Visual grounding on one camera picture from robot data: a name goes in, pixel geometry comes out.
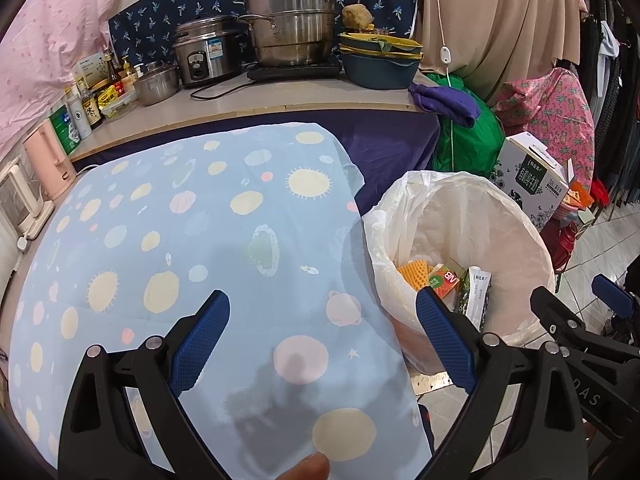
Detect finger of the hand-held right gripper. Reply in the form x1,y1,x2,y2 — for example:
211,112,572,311
591,274,640,346
530,286,640,361

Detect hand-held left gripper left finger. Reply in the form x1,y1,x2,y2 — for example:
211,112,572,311
57,289,232,480

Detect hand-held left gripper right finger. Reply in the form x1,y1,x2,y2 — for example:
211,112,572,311
415,285,588,480

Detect dark green drink carton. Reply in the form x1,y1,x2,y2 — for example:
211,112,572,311
452,266,493,333

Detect light green paste box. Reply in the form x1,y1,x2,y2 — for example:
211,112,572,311
425,264,461,301

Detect orange foam fruit net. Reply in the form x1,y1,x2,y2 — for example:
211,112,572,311
397,259,432,291

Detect bin with white liner bag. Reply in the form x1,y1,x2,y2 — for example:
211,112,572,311
361,170,557,376

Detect person's left hand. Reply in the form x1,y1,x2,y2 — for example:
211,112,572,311
272,452,331,480

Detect red bottle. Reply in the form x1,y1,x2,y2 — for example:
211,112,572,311
551,221,580,275

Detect light blue dotted blanket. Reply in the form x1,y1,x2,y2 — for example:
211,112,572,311
10,122,433,480

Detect green plastic bag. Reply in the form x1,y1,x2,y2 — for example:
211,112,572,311
425,72,506,178

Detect pink pineapple print cloth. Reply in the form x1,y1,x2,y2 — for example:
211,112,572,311
492,67,596,201

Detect dark purple tablecloth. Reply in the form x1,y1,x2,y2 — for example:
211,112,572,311
330,112,443,211

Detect dark hanging clothes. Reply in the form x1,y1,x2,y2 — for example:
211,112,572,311
575,0,640,211

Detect white countertop appliance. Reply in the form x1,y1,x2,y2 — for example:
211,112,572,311
0,155,55,241

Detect pink electric kettle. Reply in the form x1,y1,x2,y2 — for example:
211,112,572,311
23,119,77,201

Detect purple cloth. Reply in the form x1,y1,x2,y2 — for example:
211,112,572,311
407,82,482,130

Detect clear plastic container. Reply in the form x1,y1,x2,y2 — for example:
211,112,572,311
102,95,138,121

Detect green and white pack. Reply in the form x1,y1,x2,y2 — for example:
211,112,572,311
47,105,81,156

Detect white round bottle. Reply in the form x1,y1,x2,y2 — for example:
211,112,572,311
66,92,93,140

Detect brown label sauce bottle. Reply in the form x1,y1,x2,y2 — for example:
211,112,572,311
80,87,103,129

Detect small lidded steel pot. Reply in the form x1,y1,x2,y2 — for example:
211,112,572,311
134,62,181,107

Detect yellow packet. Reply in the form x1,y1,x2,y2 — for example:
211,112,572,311
95,82,126,111

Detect dark blue bowl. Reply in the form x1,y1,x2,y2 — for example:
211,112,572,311
340,50,425,90

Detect dark sauce bottle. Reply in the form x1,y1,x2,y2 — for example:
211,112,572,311
106,55,123,92

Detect steel rice cooker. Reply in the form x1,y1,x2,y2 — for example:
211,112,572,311
172,15,246,88

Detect black induction cooker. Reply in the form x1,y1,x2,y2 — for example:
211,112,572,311
246,57,346,82

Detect yellow green dish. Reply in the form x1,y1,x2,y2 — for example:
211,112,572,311
339,31,423,48
340,42,425,59

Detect white printed box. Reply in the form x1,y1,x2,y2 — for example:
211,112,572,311
74,52,112,88

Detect beige curtain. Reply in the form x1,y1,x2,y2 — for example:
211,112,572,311
400,0,591,106

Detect steel steamer pot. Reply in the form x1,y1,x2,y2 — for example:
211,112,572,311
237,0,355,68

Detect navy printed cloth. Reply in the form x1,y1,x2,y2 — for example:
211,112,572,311
109,0,418,73

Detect brown loofah sponge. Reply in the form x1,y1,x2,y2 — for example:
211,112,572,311
341,4,376,30

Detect pink dotted sheet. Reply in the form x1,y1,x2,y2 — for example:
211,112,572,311
0,0,146,161

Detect white carton box with handle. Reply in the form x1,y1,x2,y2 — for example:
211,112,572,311
492,132,583,226

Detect black power cable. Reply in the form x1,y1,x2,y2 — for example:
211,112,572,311
189,75,251,101

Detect white cord with switch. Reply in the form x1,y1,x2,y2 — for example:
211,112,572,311
425,0,457,171

